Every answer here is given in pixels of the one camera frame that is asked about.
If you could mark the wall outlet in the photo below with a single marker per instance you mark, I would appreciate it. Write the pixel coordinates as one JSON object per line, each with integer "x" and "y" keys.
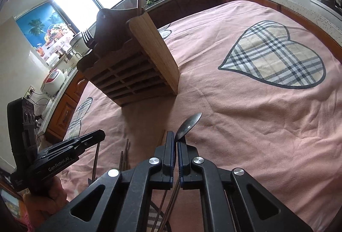
{"x": 30, "y": 91}

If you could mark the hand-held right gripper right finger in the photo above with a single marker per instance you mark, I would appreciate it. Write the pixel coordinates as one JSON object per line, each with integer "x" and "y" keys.
{"x": 181, "y": 165}

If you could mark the tropical fruit wall poster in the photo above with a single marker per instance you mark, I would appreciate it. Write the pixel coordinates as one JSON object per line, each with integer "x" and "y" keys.
{"x": 37, "y": 26}

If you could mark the pink heart-print cloth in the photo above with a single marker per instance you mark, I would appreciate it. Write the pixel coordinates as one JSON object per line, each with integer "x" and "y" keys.
{"x": 240, "y": 127}

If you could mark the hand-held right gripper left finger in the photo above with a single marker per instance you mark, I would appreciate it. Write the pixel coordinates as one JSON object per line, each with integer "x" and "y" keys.
{"x": 171, "y": 153}

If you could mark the small white electric pot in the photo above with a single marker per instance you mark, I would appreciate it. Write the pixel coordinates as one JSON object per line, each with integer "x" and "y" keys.
{"x": 71, "y": 57}

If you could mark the dark chopstick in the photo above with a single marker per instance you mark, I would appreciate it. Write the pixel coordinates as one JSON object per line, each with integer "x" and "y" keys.
{"x": 127, "y": 151}
{"x": 122, "y": 159}
{"x": 95, "y": 161}

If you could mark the wooden utensil holder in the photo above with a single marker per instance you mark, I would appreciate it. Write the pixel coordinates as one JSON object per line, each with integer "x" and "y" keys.
{"x": 149, "y": 45}

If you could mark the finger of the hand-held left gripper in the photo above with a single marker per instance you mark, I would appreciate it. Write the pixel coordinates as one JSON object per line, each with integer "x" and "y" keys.
{"x": 85, "y": 141}

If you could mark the metal fork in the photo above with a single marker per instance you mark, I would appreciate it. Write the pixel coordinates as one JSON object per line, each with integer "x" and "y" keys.
{"x": 86, "y": 38}

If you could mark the person's left hand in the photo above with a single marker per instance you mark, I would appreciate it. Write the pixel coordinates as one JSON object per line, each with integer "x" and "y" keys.
{"x": 45, "y": 201}

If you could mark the white rice cooker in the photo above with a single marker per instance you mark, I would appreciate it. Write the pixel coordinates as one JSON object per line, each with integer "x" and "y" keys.
{"x": 53, "y": 79}
{"x": 77, "y": 42}

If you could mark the dark metal spoon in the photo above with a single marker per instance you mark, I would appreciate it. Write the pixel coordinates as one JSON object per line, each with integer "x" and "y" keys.
{"x": 187, "y": 126}

